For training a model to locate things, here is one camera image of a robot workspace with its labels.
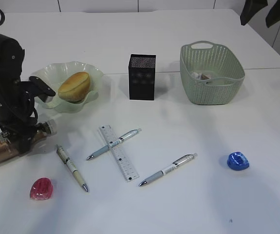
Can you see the black mesh pen holder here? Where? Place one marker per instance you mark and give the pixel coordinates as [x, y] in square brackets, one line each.
[141, 77]

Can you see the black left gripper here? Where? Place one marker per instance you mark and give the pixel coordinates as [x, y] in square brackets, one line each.
[18, 115]

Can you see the clear plastic ruler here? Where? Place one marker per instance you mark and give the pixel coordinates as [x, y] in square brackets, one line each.
[115, 147]

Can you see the blue grip pen on ruler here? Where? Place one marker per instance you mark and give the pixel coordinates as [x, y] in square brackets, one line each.
[121, 139]

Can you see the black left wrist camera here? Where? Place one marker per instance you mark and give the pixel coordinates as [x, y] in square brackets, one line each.
[36, 87]

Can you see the white paper ball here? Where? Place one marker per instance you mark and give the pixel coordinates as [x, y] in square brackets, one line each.
[197, 75]

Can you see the green plastic woven basket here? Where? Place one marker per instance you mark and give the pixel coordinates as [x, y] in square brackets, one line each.
[215, 61]

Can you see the beige grip ballpoint pen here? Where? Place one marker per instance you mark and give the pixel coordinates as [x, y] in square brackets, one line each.
[72, 168]

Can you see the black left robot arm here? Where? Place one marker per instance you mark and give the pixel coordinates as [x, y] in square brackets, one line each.
[11, 58]

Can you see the grey grip ballpoint pen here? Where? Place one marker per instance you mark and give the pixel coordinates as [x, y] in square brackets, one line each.
[173, 166]

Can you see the green wavy glass plate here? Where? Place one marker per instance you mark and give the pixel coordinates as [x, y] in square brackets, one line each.
[55, 74]

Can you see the brown coffee drink bottle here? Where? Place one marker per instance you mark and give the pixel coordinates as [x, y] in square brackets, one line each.
[9, 140]

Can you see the brown bread loaf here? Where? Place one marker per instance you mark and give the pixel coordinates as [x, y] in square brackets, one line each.
[75, 88]

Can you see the small grey paper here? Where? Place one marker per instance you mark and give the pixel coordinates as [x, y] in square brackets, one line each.
[204, 77]

